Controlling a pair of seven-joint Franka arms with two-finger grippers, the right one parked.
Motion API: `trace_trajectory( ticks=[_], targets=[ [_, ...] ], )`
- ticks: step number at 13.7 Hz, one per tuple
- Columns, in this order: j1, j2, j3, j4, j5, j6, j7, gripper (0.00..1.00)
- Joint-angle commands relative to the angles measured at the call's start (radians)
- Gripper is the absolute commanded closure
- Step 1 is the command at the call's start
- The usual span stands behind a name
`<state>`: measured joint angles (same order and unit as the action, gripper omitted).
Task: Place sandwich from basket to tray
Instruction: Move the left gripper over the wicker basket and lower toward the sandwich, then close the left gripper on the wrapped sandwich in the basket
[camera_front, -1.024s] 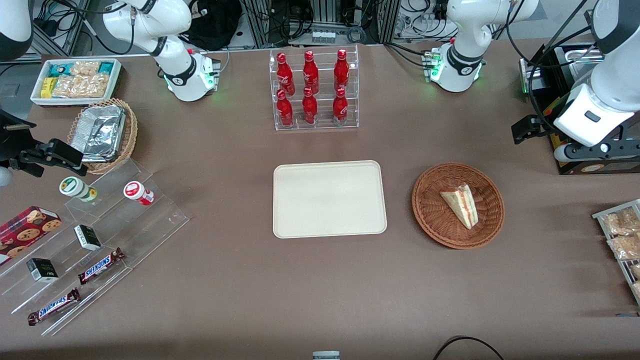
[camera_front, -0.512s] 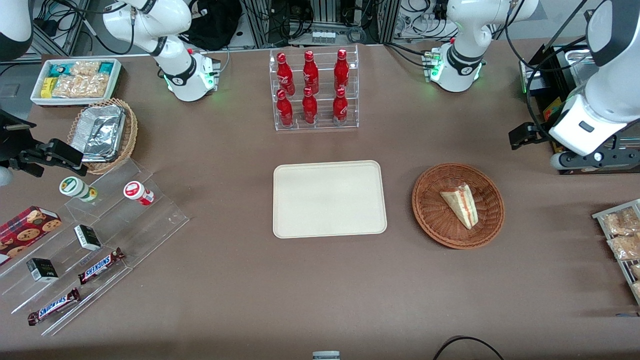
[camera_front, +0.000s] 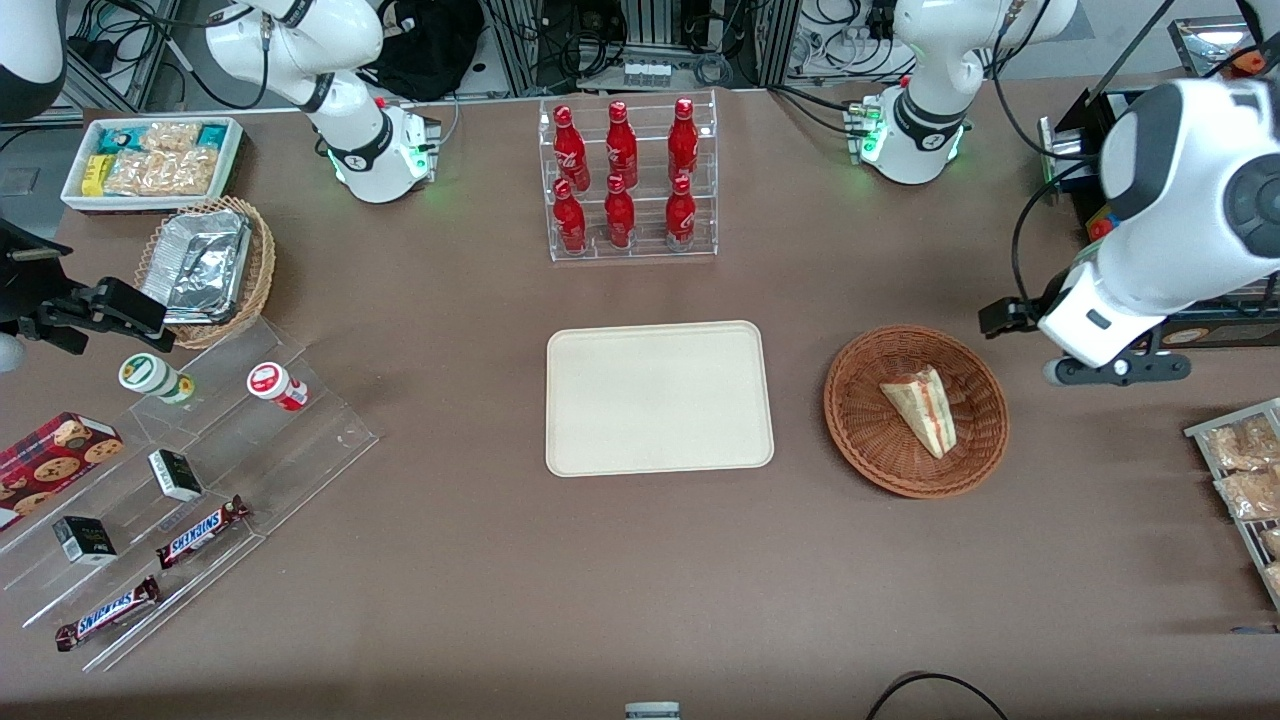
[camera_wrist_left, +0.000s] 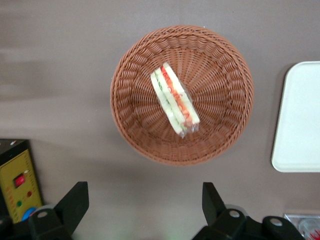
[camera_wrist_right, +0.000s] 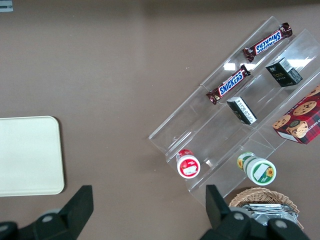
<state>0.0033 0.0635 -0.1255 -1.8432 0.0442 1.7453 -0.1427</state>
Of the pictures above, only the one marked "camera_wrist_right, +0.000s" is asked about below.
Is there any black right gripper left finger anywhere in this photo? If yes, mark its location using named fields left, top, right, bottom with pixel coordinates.
left=0, top=184, right=94, bottom=240

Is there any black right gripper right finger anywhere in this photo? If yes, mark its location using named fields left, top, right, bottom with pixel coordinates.
left=199, top=184, right=311, bottom=240

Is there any light wicker basket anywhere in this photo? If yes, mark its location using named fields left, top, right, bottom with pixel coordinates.
left=228, top=187, right=305, bottom=231

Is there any cream rectangular tray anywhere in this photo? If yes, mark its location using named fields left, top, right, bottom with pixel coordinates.
left=0, top=115, right=65, bottom=198

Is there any foil wrapped packet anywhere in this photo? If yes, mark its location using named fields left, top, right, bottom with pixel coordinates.
left=243, top=203, right=286, bottom=214
left=249, top=209, right=300, bottom=227

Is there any red lid yogurt cup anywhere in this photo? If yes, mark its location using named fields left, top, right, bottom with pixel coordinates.
left=175, top=148, right=201, bottom=179

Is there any green lid yogurt cup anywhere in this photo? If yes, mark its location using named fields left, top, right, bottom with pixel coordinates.
left=236, top=151, right=277, bottom=186

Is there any clear acrylic stepped stand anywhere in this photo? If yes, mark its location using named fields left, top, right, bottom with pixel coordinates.
left=148, top=16, right=320, bottom=208

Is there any small black carton box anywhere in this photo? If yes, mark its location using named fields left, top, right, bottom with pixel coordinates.
left=226, top=96, right=258, bottom=126
left=265, top=57, right=304, bottom=88

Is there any red plaid cookie box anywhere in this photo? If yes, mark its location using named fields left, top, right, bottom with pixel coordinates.
left=271, top=84, right=320, bottom=145

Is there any Snickers chocolate bar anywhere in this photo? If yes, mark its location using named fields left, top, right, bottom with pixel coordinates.
left=205, top=64, right=252, bottom=105
left=242, top=22, right=294, bottom=63

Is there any grey white label plate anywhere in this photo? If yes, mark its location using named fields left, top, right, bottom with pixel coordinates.
left=0, top=0, right=14, bottom=13

